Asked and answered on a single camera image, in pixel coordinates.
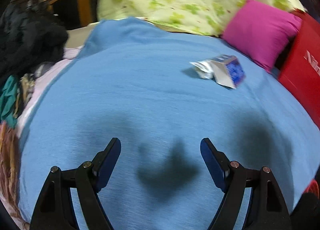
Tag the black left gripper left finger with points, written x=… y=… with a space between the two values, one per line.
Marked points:
x=54 y=207

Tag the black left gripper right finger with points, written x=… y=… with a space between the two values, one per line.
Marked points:
x=266 y=208

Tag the red mesh trash basket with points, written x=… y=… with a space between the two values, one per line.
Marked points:
x=313 y=188

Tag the pink orange patterned cloth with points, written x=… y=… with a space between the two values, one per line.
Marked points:
x=9 y=169

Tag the teal garment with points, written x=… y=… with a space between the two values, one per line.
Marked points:
x=10 y=101

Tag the red paper bag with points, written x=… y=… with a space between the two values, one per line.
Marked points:
x=300 y=72

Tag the blue purple medicine box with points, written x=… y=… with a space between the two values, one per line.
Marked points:
x=227 y=71

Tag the blue blanket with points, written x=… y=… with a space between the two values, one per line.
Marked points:
x=135 y=82

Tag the crumpled silver foil wrapper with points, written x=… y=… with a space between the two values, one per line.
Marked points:
x=204 y=69

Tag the magenta pillow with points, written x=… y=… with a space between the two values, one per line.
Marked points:
x=261 y=32

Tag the black clothes pile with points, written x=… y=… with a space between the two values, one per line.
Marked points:
x=29 y=38

